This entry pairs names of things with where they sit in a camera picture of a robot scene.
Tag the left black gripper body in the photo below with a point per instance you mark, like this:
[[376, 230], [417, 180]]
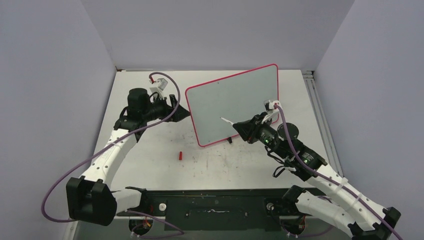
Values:
[[158, 110]]

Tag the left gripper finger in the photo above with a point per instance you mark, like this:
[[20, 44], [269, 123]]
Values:
[[180, 114], [174, 101]]

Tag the pink framed whiteboard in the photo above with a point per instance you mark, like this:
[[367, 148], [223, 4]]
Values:
[[237, 98]]

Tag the white red marker pen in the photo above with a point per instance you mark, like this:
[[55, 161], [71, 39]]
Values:
[[227, 121]]

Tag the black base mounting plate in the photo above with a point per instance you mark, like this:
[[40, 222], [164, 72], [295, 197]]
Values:
[[219, 210]]

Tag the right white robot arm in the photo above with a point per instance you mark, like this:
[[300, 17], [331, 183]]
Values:
[[348, 209]]

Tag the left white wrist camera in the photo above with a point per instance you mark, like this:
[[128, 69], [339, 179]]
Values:
[[157, 87]]

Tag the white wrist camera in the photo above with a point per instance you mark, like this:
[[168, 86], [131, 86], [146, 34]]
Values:
[[271, 110], [157, 87]]

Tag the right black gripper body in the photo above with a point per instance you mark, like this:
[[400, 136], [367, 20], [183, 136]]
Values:
[[265, 133]]

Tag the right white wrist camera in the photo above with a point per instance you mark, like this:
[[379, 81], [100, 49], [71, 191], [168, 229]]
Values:
[[271, 110]]

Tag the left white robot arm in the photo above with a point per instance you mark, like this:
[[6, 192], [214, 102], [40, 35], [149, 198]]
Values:
[[89, 197]]

